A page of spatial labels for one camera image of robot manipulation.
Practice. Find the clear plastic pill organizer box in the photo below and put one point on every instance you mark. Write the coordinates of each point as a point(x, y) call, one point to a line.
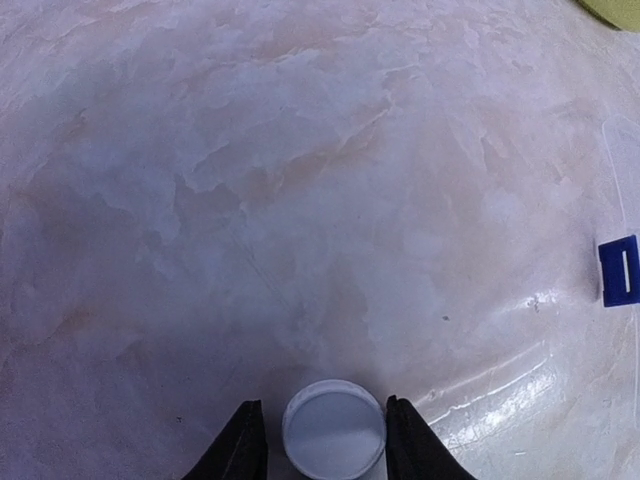
point(619, 258)

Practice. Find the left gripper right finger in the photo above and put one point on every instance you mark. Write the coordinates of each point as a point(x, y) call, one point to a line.
point(413, 450)

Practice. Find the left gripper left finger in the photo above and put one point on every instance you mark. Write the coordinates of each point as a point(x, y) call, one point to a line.
point(240, 451)

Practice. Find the green plastic bowl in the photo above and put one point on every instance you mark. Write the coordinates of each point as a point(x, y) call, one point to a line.
point(622, 14)

